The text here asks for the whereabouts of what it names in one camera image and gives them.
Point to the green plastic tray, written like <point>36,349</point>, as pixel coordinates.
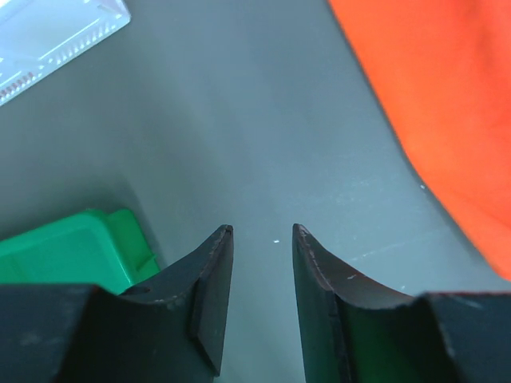
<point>109,250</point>

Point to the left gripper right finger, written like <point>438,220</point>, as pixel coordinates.
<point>354,329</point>

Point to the white file organizer basket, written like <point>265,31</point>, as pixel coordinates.
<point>38,37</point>

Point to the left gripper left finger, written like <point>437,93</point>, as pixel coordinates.
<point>168,328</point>

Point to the orange t shirt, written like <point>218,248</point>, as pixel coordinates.
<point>441,72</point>

